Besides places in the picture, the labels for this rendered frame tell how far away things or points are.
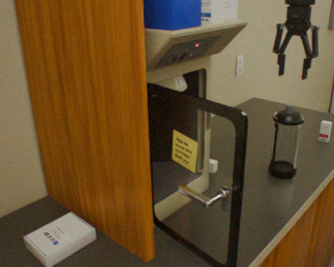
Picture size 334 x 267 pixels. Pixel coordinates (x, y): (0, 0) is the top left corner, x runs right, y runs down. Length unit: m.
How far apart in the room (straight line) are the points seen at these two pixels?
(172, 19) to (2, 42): 0.56
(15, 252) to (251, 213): 0.70
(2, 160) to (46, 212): 0.22
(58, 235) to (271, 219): 0.63
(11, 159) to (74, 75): 0.43
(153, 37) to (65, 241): 0.58
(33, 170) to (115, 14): 0.70
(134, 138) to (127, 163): 0.08
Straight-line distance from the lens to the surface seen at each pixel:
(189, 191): 0.73
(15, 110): 1.17
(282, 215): 1.15
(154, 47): 0.78
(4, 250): 1.09
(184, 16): 0.78
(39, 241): 1.02
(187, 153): 0.76
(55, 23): 0.93
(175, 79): 0.99
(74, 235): 1.01
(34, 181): 1.28
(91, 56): 0.82
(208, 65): 1.06
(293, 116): 1.25
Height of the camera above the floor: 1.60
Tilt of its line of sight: 23 degrees down
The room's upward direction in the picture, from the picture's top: 2 degrees counter-clockwise
